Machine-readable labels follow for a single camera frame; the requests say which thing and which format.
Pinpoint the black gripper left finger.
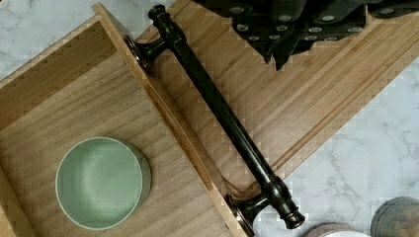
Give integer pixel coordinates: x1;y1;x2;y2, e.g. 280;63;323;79
194;0;306;70

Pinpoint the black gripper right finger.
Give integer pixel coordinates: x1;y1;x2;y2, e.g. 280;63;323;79
304;0;366;41

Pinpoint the wooden drawer with black handle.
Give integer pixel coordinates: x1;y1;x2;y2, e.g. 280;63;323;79
0;2;306;237

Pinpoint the bamboo cutting board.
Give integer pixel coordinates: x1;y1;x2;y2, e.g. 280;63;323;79
148;0;418;197

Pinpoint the pink lidded dish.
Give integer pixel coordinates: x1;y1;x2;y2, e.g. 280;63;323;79
303;223;371;237

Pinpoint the green ceramic bowl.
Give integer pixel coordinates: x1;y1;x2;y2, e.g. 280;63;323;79
55;137;152;231

